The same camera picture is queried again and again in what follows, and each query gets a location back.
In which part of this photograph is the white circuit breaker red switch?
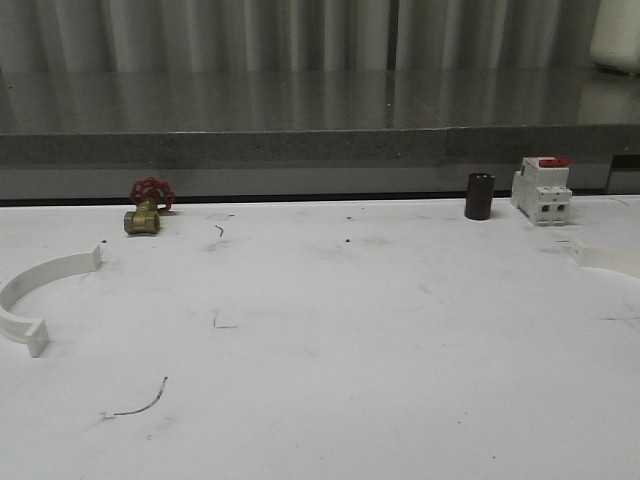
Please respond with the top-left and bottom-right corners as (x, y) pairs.
(511, 157), (572, 226)

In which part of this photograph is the brass valve red handwheel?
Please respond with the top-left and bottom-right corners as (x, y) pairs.
(123, 177), (175, 235)

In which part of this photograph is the white clamp half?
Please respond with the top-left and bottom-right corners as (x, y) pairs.
(1, 246), (102, 358)
(570, 239), (640, 278)

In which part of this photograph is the dark brown pipe coupling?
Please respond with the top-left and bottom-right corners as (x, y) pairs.
(464, 173), (496, 220)

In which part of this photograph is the white container on counter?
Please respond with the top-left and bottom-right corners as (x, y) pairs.
(589, 0), (640, 75)

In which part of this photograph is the grey stone counter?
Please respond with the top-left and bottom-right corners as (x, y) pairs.
(1, 69), (639, 169)

